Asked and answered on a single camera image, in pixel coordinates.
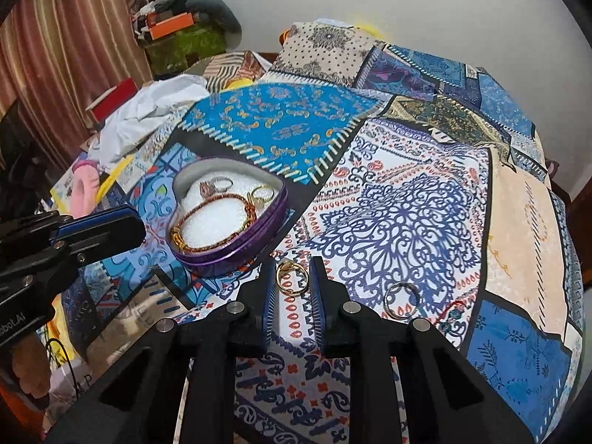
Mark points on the striped beige orange cloth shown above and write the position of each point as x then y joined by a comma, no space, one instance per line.
231,71

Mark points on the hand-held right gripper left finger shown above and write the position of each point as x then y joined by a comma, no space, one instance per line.
269,296

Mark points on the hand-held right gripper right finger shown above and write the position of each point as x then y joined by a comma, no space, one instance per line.
319,296

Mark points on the purple heart-shaped tin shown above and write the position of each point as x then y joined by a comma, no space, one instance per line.
217,263

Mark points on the striped brown curtain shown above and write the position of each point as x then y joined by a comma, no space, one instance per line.
69,55

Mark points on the red box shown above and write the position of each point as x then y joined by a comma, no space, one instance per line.
115,99

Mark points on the orange box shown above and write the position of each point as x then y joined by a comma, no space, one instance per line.
171,25

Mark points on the white crumpled cloth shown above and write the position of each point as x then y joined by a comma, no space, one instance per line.
148,111

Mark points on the grey garment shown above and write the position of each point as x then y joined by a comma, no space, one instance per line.
217,11

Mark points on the person's left hand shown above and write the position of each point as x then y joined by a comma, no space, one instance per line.
30,365

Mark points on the pink plush toy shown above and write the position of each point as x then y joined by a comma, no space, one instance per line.
85,185

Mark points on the blue patchwork blanket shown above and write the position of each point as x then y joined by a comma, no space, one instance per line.
416,194

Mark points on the yellow cloth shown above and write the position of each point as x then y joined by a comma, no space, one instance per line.
113,178

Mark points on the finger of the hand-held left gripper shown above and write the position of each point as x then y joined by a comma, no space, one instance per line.
92,218
108,241

